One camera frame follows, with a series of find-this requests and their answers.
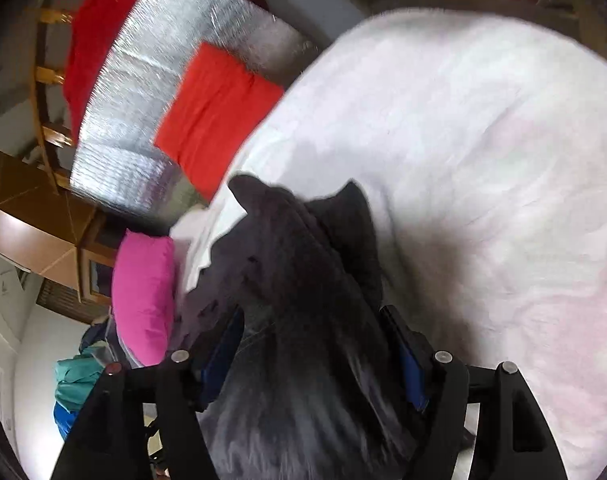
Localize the red cloth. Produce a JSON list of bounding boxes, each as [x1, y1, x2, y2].
[[62, 0, 154, 133]]

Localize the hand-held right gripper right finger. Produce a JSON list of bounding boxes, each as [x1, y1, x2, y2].
[[378, 305, 569, 480]]

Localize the silver foil insulation board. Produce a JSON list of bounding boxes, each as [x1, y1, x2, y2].
[[70, 0, 319, 226]]

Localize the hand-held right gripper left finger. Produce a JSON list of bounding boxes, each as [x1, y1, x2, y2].
[[48, 305, 247, 480]]

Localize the red pillow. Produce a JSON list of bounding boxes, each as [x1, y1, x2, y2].
[[154, 42, 285, 201]]

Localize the white bed sheet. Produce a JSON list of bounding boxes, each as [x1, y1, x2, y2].
[[171, 7, 607, 480]]

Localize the wooden cabinet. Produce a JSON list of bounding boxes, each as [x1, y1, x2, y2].
[[78, 230, 129, 306]]

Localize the pink pillow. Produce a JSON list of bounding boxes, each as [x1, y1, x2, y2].
[[112, 230, 179, 367]]

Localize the teal garment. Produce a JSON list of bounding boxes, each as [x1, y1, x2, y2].
[[54, 355, 109, 411]]

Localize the wooden stair railing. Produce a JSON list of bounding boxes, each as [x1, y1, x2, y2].
[[28, 0, 104, 191]]

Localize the black quilted jacket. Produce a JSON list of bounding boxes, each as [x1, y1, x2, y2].
[[176, 174, 474, 480]]

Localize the wooden column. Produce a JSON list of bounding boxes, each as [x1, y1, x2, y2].
[[0, 142, 109, 291]]

